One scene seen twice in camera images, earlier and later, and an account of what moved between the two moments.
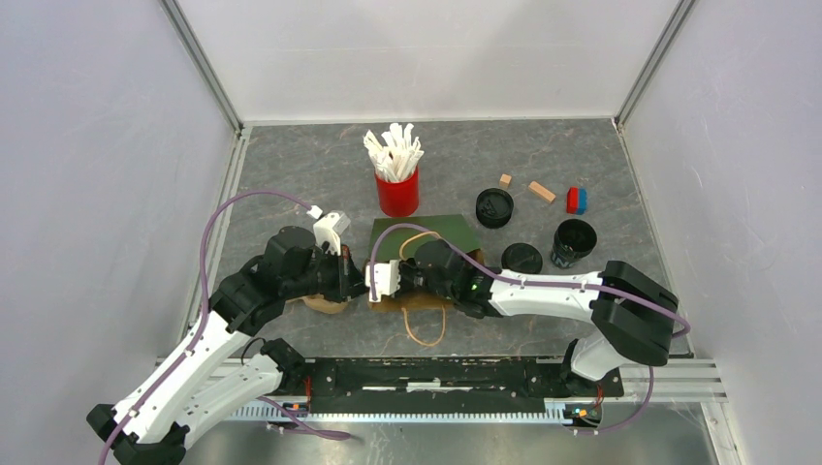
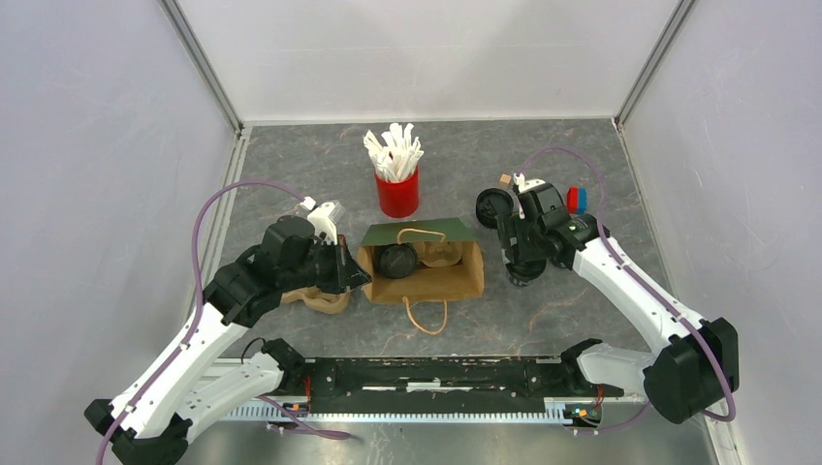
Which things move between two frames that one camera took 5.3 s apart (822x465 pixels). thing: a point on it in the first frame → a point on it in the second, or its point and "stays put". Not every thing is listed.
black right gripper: (404, 263) → (510, 227)
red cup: (398, 199) stays put
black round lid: (494, 207) stays put
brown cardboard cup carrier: (322, 304) stays put
